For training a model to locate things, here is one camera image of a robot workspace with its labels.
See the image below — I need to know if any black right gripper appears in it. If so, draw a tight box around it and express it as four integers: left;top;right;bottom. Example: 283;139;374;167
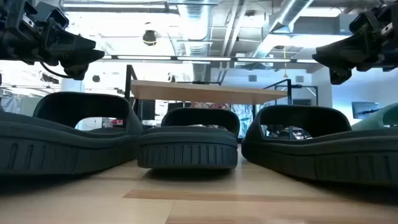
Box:
312;2;398;85

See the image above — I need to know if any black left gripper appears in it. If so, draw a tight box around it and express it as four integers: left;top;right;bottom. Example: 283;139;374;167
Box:
0;0;106;80

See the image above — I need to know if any green rubber slide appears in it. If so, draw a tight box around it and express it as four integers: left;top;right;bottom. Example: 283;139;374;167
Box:
351;102;398;131

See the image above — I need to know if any black rubber slide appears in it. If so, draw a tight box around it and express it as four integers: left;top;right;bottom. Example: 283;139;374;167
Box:
137;107;241;170
0;91;144;177
241;105;398;187

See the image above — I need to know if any white column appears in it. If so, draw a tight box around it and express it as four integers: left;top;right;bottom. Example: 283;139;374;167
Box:
60;77;85;93

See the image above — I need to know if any yellow hanging pendant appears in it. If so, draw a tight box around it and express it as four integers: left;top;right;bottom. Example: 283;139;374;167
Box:
282;46;289;78

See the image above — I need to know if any ceiling light strip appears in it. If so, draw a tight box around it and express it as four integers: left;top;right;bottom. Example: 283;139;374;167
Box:
101;55;318;65

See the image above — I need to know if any black ceiling dome fixture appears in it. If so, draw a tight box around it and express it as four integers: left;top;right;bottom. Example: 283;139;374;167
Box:
142;29;158;47

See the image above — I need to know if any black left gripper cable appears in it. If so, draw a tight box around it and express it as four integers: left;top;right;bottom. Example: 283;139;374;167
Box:
39;61;74;79

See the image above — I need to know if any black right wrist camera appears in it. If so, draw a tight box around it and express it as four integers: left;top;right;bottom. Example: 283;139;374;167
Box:
348;7;379;34

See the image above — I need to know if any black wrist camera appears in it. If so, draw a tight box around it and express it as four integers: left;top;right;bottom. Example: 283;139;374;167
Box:
348;7;379;34
34;2;70;30

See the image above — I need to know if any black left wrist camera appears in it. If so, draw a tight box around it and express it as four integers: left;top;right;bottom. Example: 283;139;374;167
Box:
34;2;70;30

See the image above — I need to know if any wall-mounted monitor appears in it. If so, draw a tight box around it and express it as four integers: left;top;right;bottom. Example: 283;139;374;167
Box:
351;101;382;120

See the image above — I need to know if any silver smooth air duct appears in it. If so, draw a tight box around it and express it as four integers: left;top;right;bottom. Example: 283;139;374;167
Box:
251;0;315;58

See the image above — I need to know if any silver corrugated air duct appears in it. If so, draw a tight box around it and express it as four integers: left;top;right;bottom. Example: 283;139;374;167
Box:
177;0;215;57

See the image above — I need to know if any wooden shelf with black frame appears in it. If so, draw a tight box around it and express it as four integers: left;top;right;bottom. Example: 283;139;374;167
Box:
125;64;293;139

